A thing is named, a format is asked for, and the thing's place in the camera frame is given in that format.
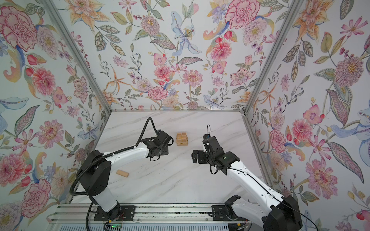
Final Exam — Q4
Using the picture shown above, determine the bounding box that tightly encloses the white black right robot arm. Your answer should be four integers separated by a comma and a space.
191, 134, 303, 231

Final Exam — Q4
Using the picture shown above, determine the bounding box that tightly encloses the aluminium corner post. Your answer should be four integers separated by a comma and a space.
40, 0, 112, 115
244, 0, 302, 116

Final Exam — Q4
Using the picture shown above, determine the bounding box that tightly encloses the black corrugated cable conduit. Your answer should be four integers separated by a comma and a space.
69, 116, 160, 231

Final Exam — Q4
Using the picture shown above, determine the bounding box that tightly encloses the aluminium corner post left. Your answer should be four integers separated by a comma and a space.
40, 0, 112, 115

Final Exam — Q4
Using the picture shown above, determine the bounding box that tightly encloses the wood arch block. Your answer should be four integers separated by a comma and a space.
176, 138, 182, 146
181, 138, 188, 146

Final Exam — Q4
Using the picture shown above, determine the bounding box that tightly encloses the aluminium corner post right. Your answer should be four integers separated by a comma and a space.
244, 0, 302, 116

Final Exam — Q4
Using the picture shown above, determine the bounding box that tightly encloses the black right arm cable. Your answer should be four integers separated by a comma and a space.
209, 164, 319, 231

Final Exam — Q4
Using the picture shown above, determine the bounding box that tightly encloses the numbered long wood block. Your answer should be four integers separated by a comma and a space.
176, 132, 188, 140

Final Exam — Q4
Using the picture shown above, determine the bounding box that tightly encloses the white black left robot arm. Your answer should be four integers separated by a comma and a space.
70, 130, 174, 219

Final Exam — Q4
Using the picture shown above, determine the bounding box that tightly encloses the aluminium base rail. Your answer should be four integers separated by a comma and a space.
47, 203, 294, 224

